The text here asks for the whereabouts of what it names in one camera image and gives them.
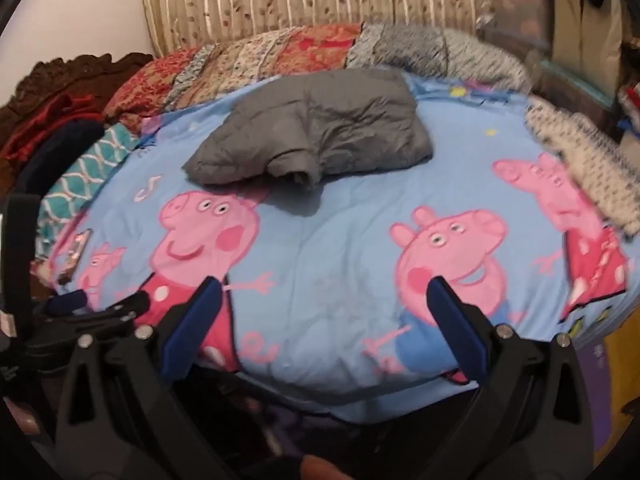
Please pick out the purple yellow box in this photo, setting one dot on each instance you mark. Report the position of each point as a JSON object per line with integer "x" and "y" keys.
{"x": 612, "y": 390}

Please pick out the beige fabric bag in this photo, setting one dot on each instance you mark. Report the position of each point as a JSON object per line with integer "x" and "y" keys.
{"x": 585, "y": 35}

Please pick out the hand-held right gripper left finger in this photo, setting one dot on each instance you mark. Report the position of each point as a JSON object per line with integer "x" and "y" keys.
{"x": 192, "y": 330}

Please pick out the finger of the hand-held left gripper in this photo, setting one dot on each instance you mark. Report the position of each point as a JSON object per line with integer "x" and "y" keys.
{"x": 72, "y": 300}
{"x": 122, "y": 306}

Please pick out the blue white patterned blanket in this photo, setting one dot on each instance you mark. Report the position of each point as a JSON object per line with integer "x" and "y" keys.
{"x": 430, "y": 50}

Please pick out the clear plastic storage box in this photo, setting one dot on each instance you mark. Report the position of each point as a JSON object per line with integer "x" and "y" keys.
{"x": 517, "y": 15}

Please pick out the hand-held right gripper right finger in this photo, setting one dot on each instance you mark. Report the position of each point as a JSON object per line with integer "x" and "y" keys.
{"x": 457, "y": 332}

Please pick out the grey jacket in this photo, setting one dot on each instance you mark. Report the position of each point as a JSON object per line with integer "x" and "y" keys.
{"x": 330, "y": 120}

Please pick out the blue cartoon pig bedsheet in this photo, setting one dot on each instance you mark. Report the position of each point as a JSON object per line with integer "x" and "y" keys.
{"x": 345, "y": 240}

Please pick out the dark box with teal rim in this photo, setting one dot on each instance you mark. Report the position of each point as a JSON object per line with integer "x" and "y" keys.
{"x": 575, "y": 85}

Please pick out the dark navy cloth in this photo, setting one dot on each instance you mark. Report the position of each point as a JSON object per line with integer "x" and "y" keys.
{"x": 60, "y": 152}

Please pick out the smartphone with patterned case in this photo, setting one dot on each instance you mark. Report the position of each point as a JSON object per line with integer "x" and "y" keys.
{"x": 75, "y": 256}

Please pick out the red floral patchwork quilt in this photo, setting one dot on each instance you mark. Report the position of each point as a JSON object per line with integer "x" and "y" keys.
{"x": 235, "y": 60}

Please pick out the brown cloth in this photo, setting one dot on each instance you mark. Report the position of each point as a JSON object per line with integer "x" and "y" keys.
{"x": 65, "y": 77}

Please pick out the red cloth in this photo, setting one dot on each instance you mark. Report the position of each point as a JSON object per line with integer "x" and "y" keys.
{"x": 45, "y": 120}

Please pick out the white black dotted cloth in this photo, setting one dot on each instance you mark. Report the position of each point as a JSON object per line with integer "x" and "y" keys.
{"x": 585, "y": 160}

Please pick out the person's right hand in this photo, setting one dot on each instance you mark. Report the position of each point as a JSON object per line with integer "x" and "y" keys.
{"x": 325, "y": 469}

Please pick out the teal white lattice cloth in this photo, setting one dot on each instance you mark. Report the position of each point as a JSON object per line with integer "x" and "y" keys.
{"x": 85, "y": 170}

